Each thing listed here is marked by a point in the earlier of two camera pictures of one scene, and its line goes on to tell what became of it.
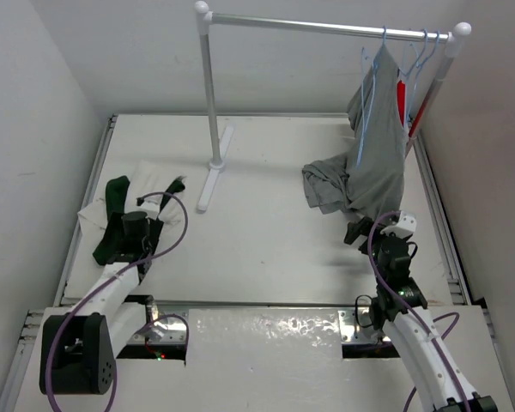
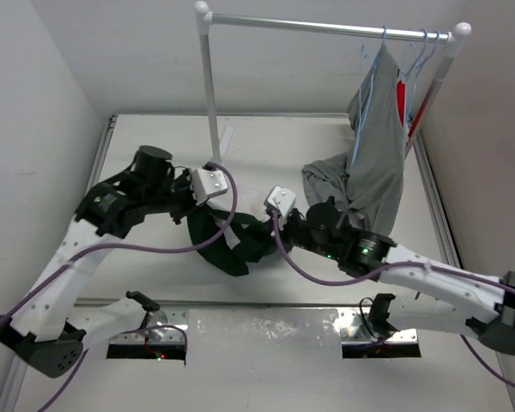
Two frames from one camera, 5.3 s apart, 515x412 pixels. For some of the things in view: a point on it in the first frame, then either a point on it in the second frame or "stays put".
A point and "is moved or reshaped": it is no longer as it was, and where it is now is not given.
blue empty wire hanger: [427, 57] stays put
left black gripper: [154, 227] to [184, 178]
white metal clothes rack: [205, 20] stays put
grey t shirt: [370, 178] stays put
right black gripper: [356, 228] to [292, 215]
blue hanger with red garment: [402, 84] stays put
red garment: [401, 97] stays put
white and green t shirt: [152, 185] is moved or reshaped
